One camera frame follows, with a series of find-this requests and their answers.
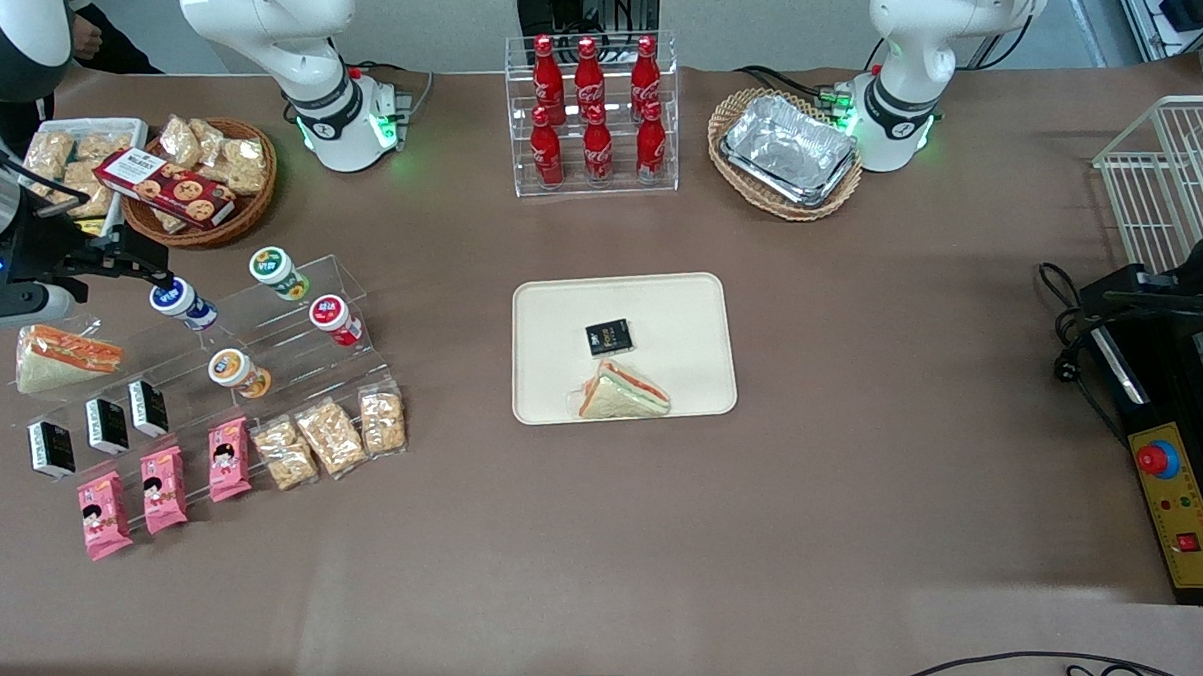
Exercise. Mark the blue lid gum bottle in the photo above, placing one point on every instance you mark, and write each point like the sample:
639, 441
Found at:
183, 301

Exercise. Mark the person in dark clothing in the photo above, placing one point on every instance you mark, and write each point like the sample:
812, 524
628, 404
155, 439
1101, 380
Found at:
111, 46

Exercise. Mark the small black box gold print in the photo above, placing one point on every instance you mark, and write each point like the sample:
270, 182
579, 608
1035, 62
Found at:
609, 337

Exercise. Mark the brown wicker basket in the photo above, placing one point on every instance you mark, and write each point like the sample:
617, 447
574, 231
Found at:
251, 211

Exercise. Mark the white rectangular plastic bin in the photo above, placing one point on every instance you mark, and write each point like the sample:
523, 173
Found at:
118, 131

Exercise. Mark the small black white box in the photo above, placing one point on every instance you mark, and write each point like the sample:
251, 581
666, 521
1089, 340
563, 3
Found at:
51, 448
148, 408
107, 426

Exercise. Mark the yellow snack packet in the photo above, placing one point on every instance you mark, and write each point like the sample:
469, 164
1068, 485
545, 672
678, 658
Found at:
92, 226

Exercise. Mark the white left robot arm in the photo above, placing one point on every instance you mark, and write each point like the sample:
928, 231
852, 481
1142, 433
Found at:
905, 108

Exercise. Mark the black equipment rack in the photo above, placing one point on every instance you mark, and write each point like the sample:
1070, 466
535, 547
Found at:
573, 2

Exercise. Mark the wrapped triangle sandwich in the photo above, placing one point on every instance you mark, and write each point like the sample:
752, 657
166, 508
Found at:
60, 361
622, 394

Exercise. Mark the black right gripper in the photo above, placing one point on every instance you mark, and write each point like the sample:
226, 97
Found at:
53, 242

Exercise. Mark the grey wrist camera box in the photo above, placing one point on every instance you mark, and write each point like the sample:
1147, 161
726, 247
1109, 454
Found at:
17, 306

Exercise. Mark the pink snack packet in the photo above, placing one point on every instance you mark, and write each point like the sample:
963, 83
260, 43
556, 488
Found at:
164, 490
104, 516
228, 460

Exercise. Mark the beige plastic tray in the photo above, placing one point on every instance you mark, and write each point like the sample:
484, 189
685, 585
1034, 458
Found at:
682, 331

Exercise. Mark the silver foil tray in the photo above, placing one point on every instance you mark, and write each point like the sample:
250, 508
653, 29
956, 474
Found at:
793, 150

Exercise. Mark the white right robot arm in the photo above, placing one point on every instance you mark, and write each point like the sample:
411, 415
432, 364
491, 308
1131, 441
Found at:
302, 27

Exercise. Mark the red cookie box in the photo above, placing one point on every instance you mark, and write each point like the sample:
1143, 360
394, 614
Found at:
166, 188

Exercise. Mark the clear bag of crackers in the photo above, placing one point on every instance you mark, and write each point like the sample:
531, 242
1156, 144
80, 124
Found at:
103, 145
50, 152
284, 453
245, 165
86, 192
331, 438
210, 139
381, 421
180, 141

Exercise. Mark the green lid gum bottle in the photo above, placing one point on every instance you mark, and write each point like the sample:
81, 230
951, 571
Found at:
279, 273

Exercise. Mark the red cola bottle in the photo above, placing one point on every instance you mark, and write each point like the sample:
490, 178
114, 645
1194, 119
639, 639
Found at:
597, 150
545, 151
543, 71
651, 145
646, 69
589, 72

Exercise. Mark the clear acrylic bottle rack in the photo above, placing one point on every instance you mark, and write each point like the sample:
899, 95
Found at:
597, 178

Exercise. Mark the red lid gum bottle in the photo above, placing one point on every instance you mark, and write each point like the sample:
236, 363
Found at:
335, 320

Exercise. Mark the red emergency stop button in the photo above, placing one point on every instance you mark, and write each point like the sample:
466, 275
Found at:
1157, 459

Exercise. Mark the orange lid gum bottle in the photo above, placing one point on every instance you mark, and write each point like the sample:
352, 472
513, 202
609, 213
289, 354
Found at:
238, 372

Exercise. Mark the clear acrylic stepped display stand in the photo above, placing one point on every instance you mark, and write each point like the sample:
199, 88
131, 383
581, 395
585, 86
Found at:
290, 362

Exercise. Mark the light wicker basket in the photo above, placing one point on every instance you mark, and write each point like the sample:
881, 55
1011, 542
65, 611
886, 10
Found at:
739, 118

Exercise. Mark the black control box yellow panel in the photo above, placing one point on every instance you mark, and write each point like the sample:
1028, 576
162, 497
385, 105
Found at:
1181, 518

